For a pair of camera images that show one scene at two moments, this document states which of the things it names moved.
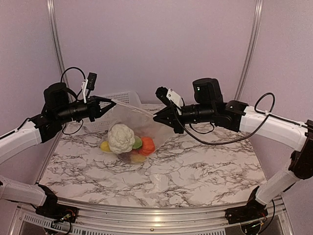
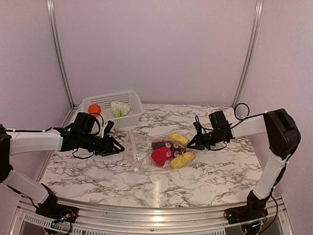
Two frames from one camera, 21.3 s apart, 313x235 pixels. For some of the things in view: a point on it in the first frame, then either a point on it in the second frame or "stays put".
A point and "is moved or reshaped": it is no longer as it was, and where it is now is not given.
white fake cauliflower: [121, 138] to [119, 109]
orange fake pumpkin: [148, 146] is moved or reshaped
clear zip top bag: [133, 135] to [171, 152]
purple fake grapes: [125, 157] to [177, 149]
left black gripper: [93, 107] to [107, 144]
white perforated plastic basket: [126, 103] stays put
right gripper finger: [168, 117] to [199, 140]
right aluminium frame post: [248, 57] stays put
